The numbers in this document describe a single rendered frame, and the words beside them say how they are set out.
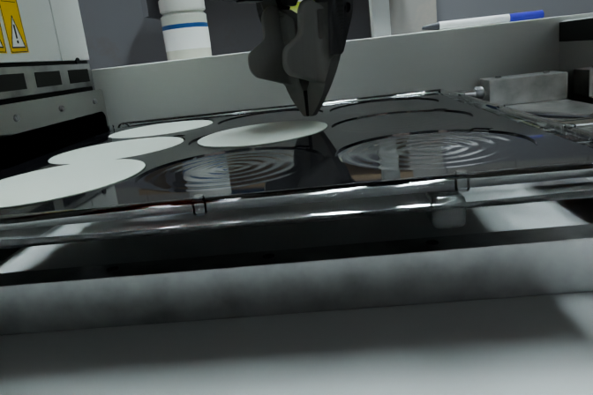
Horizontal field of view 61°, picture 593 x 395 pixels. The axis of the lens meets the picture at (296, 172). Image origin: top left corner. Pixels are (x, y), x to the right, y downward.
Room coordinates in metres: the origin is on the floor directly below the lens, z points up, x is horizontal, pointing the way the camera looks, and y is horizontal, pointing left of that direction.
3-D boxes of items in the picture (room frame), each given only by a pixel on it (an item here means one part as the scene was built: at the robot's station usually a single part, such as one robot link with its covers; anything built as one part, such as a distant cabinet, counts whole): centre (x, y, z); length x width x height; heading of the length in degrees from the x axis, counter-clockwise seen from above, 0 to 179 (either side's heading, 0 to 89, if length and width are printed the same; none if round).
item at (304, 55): (0.40, -0.02, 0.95); 0.06 x 0.03 x 0.09; 138
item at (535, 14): (0.61, -0.24, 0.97); 0.14 x 0.01 x 0.01; 87
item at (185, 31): (0.82, 0.15, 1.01); 0.07 x 0.07 x 0.10
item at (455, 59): (0.75, -0.10, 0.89); 0.62 x 0.35 x 0.14; 86
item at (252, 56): (0.42, 0.01, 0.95); 0.06 x 0.03 x 0.09; 138
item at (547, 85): (0.54, -0.25, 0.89); 0.08 x 0.03 x 0.03; 86
